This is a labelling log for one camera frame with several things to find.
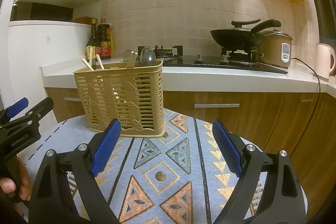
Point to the wooden chopstick right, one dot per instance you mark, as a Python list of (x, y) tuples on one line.
[(99, 61)]

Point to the dark soy sauce bottle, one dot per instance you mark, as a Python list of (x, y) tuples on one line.
[(93, 47)]

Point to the wooden chopstick left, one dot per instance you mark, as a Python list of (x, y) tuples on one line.
[(87, 64)]

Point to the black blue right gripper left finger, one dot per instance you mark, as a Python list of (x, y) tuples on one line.
[(52, 201)]

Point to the silver drawer handle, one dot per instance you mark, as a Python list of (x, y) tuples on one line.
[(72, 99), (216, 105)]

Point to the metal spoon in basket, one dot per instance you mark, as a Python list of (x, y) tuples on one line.
[(147, 57)]

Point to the person's left hand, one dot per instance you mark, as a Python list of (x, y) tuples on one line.
[(23, 184)]

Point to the black gas stove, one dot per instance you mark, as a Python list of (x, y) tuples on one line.
[(174, 57)]

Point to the silver left drawer handle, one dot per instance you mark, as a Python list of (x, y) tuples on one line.
[(72, 99)]

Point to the beige plastic utensil basket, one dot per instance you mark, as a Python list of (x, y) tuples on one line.
[(134, 96)]

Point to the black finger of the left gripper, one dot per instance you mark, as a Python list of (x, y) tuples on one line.
[(41, 109)]

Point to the white electric kettle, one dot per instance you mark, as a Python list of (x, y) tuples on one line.
[(324, 62)]

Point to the white refrigerator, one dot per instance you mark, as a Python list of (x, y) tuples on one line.
[(37, 48)]

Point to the wooden base cabinet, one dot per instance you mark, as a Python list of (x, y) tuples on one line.
[(262, 118)]

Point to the brown rice cooker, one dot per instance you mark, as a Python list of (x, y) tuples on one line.
[(276, 48)]

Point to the wooden chopstick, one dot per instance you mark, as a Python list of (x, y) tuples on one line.
[(87, 64), (99, 61)]

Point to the black frying pan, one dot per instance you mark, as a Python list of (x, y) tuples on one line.
[(245, 35)]

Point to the blue patterned tablecloth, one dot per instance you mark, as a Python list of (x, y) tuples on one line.
[(267, 190)]

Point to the red label sauce bottle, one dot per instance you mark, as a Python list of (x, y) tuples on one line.
[(105, 39)]

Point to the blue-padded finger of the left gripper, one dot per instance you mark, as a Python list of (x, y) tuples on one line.
[(16, 108)]

